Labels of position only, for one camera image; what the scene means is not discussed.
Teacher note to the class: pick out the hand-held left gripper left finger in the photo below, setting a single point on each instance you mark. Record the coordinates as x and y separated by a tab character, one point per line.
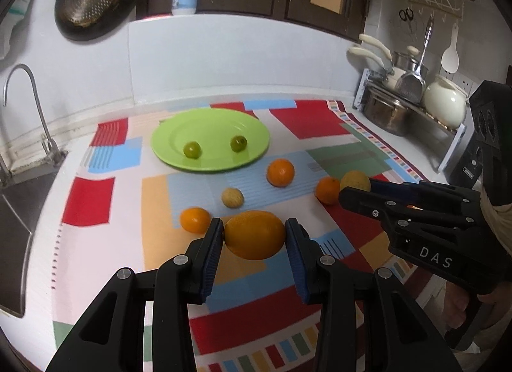
214	252

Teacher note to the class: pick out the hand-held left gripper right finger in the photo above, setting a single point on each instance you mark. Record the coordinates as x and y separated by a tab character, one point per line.
298	260

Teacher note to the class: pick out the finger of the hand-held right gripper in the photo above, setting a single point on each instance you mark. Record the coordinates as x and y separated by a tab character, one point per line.
386	187
360	199

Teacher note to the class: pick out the orange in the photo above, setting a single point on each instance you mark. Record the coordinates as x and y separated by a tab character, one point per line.
328	190
280	172
255	235
195	220

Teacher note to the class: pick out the green plate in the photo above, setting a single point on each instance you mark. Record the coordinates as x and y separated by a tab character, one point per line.
208	128

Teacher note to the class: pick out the beige cloth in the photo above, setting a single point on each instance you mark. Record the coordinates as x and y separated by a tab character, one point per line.
498	212

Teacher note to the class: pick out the large steel pot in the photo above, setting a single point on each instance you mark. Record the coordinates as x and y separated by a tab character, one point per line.
386	114

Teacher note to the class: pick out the white dish rack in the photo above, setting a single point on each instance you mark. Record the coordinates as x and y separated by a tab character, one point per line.
452	148

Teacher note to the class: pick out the cream teapot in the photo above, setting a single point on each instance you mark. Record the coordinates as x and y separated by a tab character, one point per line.
444	104

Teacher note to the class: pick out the steel skimmer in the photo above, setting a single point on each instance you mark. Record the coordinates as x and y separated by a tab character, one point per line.
410	86

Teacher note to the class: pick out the green plum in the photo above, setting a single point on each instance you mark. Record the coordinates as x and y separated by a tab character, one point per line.
192	149
239	143

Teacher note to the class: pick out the black countertop appliance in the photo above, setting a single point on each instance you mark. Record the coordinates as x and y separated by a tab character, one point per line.
490	124

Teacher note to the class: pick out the colourful patchwork table mat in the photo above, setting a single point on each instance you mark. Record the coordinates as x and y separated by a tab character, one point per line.
100	200

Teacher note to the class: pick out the steel lidded pot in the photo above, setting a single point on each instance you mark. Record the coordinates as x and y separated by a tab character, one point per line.
404	61

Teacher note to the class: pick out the white rice paddle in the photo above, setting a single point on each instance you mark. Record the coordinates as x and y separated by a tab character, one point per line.
450	58

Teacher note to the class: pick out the black scissors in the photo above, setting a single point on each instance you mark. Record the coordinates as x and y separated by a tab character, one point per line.
407	15

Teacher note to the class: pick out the steel sink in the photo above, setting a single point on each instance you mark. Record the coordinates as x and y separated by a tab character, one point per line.
16	236

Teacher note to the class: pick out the thin gooseneck faucet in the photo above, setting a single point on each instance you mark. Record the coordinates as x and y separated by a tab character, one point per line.
38	100

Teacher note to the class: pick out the white wall outlet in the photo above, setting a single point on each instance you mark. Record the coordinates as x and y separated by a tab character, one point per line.
466	84

